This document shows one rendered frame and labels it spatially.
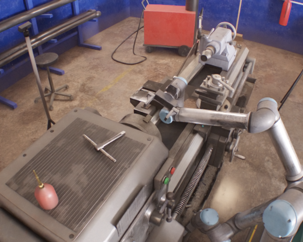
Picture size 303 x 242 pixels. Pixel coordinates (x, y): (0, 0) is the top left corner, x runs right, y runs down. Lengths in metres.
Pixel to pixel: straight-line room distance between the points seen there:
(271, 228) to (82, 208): 0.62
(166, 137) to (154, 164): 0.95
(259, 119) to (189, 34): 3.31
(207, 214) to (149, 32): 3.70
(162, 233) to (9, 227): 0.74
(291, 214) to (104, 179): 0.62
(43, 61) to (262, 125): 2.73
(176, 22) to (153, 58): 0.73
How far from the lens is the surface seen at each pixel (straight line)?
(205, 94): 1.75
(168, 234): 1.37
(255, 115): 1.43
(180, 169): 1.58
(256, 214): 1.26
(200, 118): 1.50
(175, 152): 1.67
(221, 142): 1.85
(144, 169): 0.96
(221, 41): 2.42
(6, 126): 3.61
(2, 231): 0.96
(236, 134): 2.11
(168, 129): 1.99
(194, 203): 1.94
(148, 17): 4.53
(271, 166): 2.94
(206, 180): 2.10
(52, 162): 1.00
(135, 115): 1.33
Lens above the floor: 2.05
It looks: 40 degrees down
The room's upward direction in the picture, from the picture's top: straight up
